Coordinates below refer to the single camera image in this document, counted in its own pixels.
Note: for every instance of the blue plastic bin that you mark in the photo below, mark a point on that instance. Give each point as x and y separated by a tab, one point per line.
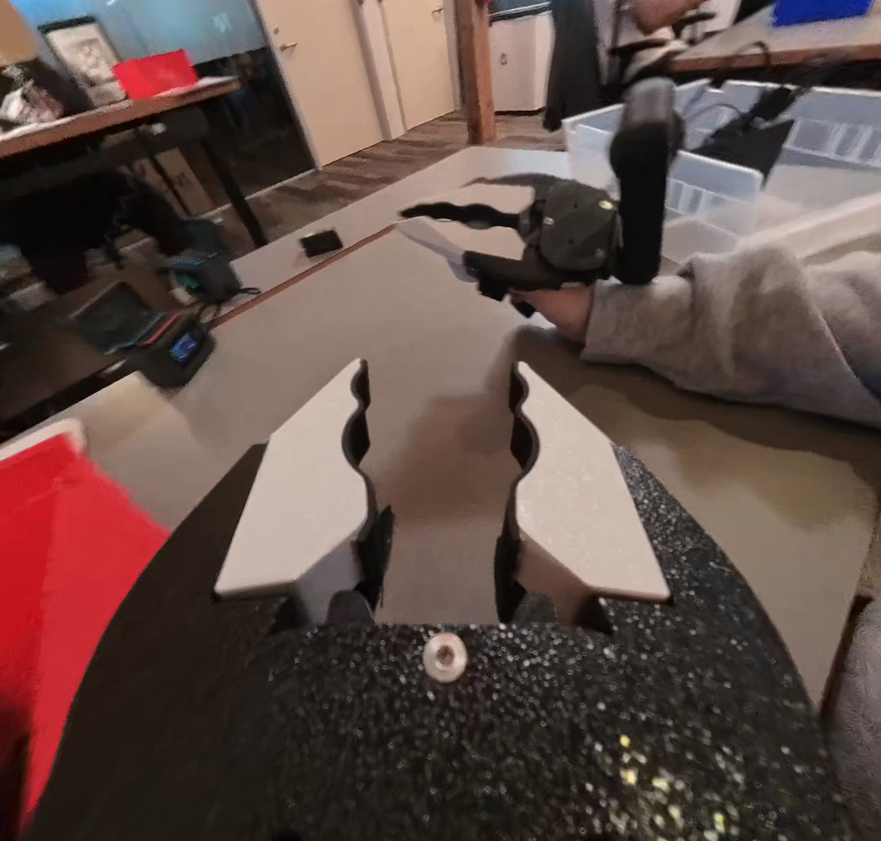
826	1

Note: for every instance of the dark power station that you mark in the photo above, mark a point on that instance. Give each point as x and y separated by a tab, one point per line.
206	280

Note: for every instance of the open dark case with display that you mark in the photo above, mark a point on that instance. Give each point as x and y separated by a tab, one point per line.
172	359

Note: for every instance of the white recycling bin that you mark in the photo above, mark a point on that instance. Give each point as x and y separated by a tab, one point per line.
520	70

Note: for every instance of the black bag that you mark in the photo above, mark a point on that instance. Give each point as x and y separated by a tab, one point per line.
750	135

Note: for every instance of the black hanging jacket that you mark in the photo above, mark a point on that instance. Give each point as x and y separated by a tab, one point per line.
575	49

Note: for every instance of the white door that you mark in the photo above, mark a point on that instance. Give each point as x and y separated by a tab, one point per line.
416	42

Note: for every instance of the framed tag poster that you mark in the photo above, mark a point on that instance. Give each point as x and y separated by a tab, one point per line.
82	53

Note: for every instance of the wooden desk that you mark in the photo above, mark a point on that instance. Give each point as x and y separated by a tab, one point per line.
103	117

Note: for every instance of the white tray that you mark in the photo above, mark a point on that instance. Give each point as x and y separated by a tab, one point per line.
41	435

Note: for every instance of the cardboard box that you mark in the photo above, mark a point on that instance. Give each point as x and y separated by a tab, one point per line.
179	180

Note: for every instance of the red box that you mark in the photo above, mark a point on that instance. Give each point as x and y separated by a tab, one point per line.
155	76

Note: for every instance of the red plastic bin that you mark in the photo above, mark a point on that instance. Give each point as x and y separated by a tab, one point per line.
69	579

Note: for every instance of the person's right forearm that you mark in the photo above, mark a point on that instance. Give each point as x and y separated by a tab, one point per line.
743	325

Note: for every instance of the person's right hand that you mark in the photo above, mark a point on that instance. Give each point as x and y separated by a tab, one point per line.
568	311

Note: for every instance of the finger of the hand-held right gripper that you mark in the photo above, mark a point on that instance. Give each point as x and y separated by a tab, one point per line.
440	242
475	216

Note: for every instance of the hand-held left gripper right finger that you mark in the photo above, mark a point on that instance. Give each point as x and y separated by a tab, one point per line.
585	510

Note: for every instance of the office chair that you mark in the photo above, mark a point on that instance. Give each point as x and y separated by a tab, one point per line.
647	49

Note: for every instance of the small black device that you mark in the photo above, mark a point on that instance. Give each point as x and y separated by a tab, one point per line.
321	243

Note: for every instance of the person's grey clothing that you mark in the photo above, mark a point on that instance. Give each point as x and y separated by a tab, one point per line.
860	717

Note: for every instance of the clear plastic storage bin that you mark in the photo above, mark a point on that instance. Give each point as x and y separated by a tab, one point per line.
716	180
833	139

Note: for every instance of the long work desk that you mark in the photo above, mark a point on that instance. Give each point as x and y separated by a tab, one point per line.
757	46

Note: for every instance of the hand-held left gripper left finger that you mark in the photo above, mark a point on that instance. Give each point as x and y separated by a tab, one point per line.
296	504

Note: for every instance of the wooden post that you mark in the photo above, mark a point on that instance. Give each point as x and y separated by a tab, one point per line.
473	63

